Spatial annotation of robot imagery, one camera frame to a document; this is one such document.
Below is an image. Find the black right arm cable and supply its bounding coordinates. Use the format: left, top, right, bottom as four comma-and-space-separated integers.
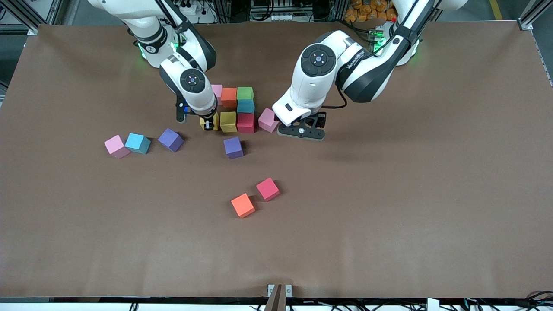
158, 0, 191, 44

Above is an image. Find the white metal bracket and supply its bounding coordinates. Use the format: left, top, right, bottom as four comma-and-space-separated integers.
267, 284, 292, 298

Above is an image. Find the aluminium frame profile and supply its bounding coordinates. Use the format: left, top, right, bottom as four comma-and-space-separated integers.
517, 0, 553, 31
0, 0, 65, 36

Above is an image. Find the white power strip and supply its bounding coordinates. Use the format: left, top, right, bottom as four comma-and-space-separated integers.
184, 1, 216, 24
258, 13, 299, 22

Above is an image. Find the aluminium frame post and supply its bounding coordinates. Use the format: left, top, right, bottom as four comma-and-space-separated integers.
264, 284, 287, 311

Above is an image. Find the crimson foam cube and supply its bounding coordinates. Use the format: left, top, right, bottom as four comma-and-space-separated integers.
237, 113, 256, 134
256, 177, 280, 202

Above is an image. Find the table cover sheet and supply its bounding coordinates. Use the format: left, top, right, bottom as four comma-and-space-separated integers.
0, 21, 553, 299

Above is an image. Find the orange foam cube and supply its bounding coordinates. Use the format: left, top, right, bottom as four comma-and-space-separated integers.
221, 87, 238, 108
231, 193, 256, 219

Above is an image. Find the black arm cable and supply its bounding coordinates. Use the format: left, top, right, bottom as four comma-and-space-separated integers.
158, 0, 191, 44
322, 0, 437, 111

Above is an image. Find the purple foam cube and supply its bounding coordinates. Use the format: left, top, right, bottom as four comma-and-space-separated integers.
223, 136, 244, 160
157, 128, 184, 153

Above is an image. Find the black floor cable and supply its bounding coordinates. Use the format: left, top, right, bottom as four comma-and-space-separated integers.
514, 290, 553, 309

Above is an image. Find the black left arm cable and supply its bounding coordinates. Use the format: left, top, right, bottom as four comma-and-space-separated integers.
322, 0, 437, 111

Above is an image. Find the orange crumpled bag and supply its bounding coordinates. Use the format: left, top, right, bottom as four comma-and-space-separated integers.
344, 0, 396, 23

